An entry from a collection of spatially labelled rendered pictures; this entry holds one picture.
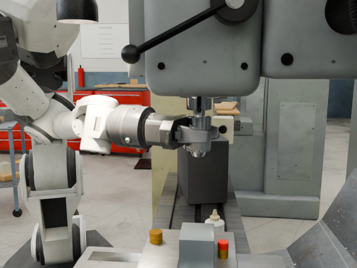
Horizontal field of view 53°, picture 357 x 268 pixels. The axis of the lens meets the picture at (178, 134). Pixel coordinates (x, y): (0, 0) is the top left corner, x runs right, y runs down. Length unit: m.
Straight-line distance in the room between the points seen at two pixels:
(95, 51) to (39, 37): 9.16
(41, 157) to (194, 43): 0.79
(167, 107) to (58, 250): 1.30
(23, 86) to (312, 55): 0.65
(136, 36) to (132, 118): 0.16
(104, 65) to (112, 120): 9.29
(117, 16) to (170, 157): 7.78
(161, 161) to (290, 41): 2.00
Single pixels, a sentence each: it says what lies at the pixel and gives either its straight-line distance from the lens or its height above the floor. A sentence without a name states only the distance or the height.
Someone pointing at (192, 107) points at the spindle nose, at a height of 1.29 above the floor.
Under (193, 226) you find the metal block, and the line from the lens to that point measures 0.59.
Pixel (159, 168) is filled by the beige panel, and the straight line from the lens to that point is 2.51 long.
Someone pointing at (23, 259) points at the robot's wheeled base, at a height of 0.57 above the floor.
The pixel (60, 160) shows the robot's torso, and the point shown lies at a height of 1.06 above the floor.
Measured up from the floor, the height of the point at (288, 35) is 1.40.
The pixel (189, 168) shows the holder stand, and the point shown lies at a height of 1.07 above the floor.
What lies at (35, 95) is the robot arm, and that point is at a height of 1.29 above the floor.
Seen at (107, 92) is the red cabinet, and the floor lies 0.98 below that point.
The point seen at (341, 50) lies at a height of 1.38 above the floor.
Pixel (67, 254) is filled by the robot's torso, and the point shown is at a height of 0.67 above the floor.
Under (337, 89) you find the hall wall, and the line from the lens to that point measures 10.33.
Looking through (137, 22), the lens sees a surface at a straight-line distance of 0.67.
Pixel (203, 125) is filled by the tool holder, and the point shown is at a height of 1.25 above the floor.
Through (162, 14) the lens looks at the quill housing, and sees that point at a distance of 0.58.
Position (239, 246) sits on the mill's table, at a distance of 0.85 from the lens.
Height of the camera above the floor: 1.36
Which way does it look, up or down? 11 degrees down
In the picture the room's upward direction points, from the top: straight up
